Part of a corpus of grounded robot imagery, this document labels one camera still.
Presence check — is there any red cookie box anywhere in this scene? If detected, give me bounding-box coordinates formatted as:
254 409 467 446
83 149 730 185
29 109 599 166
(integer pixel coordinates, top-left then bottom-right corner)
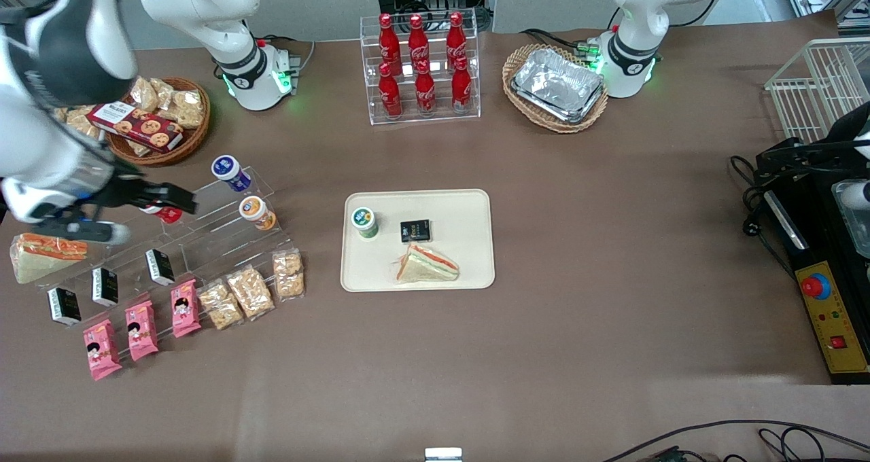
86 99 185 154

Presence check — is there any blue gum bottle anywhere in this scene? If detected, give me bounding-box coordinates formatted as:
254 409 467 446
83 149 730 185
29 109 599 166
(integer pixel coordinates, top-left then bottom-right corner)
211 154 253 194

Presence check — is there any cream plastic tray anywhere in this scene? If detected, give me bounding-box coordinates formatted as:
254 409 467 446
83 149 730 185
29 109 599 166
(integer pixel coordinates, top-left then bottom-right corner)
340 189 496 293

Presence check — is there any red yogurt cup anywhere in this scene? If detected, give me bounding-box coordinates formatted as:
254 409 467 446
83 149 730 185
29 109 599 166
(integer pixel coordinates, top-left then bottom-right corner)
140 205 184 226

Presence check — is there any orange gum bottle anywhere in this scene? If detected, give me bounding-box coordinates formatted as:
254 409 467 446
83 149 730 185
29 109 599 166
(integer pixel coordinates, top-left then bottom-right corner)
239 196 278 232

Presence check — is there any dark round wicker basket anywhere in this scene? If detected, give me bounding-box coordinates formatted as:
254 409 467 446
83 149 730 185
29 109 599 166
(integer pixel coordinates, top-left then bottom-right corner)
105 77 212 168

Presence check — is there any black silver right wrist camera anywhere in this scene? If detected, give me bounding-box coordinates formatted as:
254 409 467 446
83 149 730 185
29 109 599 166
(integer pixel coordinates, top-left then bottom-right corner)
37 217 131 246

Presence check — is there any clear acrylic tiered stand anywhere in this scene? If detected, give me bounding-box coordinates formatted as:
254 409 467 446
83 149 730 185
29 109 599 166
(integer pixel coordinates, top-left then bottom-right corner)
31 166 301 334

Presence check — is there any grey arm base cable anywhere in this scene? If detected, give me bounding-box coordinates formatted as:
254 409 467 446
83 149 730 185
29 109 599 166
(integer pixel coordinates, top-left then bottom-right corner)
256 35 317 77

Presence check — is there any black arm base cable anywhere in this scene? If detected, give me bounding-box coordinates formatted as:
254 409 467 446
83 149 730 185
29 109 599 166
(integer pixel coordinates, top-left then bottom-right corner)
519 27 600 59

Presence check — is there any green gum bottle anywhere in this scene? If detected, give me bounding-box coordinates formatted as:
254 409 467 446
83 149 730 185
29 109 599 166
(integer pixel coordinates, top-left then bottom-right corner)
350 206 381 241

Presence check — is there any clear acrylic bottle rack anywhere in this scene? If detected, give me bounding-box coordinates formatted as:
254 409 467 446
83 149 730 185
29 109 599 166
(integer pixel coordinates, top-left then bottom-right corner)
360 8 483 126

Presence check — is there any white wire basket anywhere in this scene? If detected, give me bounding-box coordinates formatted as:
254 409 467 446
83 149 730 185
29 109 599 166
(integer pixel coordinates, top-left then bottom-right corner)
763 37 870 147

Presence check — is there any light oval wicker basket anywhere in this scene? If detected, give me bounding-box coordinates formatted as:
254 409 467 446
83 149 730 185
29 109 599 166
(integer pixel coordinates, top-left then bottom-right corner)
502 43 610 135

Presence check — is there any black yellow control box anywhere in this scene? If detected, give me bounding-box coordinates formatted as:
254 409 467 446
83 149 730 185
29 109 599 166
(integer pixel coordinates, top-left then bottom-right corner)
764 175 870 387

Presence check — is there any small black packet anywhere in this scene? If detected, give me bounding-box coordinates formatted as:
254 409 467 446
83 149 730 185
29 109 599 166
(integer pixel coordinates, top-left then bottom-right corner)
47 287 83 328
145 249 177 287
92 266 120 308
400 219 433 244

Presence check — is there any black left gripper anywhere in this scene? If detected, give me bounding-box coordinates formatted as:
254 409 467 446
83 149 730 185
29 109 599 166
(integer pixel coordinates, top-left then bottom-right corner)
756 139 863 180

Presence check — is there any clear rice cracker pack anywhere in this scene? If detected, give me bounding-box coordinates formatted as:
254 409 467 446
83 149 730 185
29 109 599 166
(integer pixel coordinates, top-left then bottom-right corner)
272 249 307 303
196 280 245 332
225 265 276 323

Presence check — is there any red cola bottle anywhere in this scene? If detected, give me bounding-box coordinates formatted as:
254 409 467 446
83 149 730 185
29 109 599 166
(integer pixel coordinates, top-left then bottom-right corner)
408 14 431 73
413 60 437 117
451 56 473 113
377 63 404 120
446 12 469 70
378 14 402 77

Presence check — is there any wrapped triangle sandwich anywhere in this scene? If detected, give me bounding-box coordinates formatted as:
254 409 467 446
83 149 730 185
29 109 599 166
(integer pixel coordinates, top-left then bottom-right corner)
393 243 461 285
10 232 90 285

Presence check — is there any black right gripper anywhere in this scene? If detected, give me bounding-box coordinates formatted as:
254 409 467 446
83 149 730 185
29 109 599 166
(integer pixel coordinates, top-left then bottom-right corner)
80 163 198 216

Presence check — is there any clear bagged snack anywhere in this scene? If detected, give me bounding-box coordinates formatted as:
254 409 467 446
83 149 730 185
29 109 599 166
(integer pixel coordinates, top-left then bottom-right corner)
130 76 161 113
150 78 177 109
163 90 205 129
60 107 103 141

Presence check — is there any pink snack pack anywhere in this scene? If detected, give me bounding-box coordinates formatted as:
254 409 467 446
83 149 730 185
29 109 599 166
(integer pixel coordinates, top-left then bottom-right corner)
125 300 160 363
82 319 124 383
170 279 203 340

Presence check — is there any stack of foil trays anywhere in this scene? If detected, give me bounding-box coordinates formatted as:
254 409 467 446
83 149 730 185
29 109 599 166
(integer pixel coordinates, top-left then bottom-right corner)
510 48 606 125

